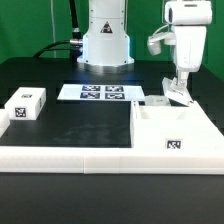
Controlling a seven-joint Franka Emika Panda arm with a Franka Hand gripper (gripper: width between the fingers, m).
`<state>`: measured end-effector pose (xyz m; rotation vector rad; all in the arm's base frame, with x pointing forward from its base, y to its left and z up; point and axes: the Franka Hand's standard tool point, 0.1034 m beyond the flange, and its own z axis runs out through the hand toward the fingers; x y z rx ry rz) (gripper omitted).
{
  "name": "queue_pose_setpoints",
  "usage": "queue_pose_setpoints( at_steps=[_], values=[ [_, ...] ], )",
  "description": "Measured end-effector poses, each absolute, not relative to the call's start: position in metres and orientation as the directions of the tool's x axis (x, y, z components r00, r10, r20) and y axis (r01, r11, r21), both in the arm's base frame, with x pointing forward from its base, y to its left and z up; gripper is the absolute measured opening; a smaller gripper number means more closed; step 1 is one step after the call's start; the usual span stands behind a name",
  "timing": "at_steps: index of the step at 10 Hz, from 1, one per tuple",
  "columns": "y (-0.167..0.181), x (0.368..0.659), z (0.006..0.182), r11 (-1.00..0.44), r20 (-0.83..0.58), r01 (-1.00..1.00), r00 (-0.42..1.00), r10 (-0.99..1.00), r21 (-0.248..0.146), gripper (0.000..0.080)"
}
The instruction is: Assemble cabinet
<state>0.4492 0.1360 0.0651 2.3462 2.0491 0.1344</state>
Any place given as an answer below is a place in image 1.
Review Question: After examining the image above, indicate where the white cabinet door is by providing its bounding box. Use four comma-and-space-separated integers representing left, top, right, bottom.
162, 78, 193, 106
145, 95, 170, 106

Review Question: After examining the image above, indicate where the white cabinet top box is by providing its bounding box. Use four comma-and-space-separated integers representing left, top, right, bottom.
5, 87, 46, 120

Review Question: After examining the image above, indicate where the white cabinet body box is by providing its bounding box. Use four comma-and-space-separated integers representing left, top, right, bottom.
130, 101, 224, 150

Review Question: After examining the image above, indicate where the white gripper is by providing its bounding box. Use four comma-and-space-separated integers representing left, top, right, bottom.
164, 0, 212, 88

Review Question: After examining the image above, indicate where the black cable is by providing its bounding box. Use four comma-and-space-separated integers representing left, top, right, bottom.
32, 0, 83, 58

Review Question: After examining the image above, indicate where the white marker sheet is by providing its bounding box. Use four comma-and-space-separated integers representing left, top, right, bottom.
58, 84, 145, 101

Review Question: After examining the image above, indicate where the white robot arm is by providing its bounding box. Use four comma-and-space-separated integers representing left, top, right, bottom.
78, 0, 212, 88

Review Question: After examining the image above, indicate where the white U-shaped fence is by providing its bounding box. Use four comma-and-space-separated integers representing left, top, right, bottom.
0, 108, 224, 175

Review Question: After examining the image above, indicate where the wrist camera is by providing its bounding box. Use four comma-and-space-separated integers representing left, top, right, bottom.
147, 32, 176, 56

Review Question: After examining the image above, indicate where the white cable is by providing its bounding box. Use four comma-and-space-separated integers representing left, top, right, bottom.
49, 0, 56, 58

